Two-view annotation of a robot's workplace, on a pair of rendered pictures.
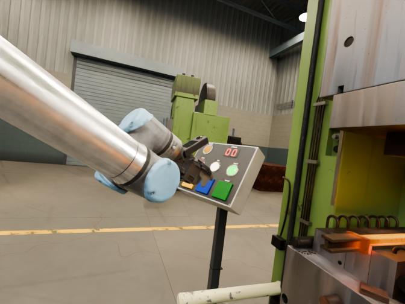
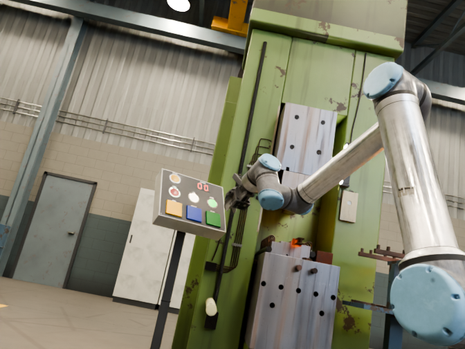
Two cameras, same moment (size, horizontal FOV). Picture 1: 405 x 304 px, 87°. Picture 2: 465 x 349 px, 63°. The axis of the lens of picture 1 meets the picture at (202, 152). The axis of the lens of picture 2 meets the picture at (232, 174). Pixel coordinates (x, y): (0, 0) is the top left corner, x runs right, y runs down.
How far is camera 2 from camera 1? 167 cm
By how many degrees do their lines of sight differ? 73
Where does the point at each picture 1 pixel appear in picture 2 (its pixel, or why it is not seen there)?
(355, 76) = (295, 165)
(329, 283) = (293, 262)
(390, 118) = not seen: hidden behind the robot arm
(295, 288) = (271, 273)
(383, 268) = (305, 251)
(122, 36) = not seen: outside the picture
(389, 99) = not seen: hidden behind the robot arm
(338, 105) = (286, 176)
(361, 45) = (297, 152)
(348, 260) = (290, 253)
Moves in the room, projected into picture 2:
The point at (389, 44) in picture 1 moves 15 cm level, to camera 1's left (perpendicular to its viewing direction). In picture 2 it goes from (308, 158) to (306, 148)
